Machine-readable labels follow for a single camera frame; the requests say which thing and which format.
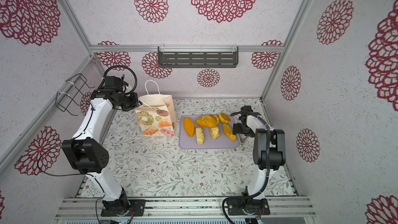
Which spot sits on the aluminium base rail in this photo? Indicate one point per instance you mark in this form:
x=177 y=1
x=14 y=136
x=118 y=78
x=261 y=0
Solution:
x=188 y=207

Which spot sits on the grey wall shelf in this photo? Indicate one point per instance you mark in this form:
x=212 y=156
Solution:
x=199 y=57

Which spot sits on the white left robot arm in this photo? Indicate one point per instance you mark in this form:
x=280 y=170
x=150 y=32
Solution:
x=88 y=156

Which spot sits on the orange oval fake bread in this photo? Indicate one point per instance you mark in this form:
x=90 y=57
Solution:
x=189 y=127

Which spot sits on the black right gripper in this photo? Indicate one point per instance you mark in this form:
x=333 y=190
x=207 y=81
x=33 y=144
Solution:
x=237 y=129

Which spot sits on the round orange fake bun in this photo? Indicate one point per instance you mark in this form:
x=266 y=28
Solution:
x=224 y=118

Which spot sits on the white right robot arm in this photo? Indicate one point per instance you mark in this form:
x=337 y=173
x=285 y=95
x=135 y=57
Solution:
x=269 y=151

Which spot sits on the lavender cutting board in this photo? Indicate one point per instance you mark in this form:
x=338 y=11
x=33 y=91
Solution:
x=186 y=142

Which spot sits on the printed paper bakery bag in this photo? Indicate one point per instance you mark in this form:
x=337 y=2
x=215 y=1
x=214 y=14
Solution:
x=156 y=115

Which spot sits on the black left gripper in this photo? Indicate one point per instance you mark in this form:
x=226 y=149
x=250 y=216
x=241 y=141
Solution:
x=136 y=103

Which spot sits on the large orange twisted bread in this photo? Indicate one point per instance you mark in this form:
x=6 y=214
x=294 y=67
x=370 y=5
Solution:
x=206 y=122

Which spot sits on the small pale fake bread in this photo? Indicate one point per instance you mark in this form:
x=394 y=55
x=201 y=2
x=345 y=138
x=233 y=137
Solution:
x=214 y=132

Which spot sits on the black wire wall basket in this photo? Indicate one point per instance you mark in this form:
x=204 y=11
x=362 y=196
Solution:
x=76 y=98

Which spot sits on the orange fake croissant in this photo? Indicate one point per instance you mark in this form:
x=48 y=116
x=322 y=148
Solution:
x=228 y=131

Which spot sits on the pale yellow fake bread stick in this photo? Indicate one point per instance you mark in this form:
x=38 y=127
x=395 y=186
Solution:
x=200 y=136

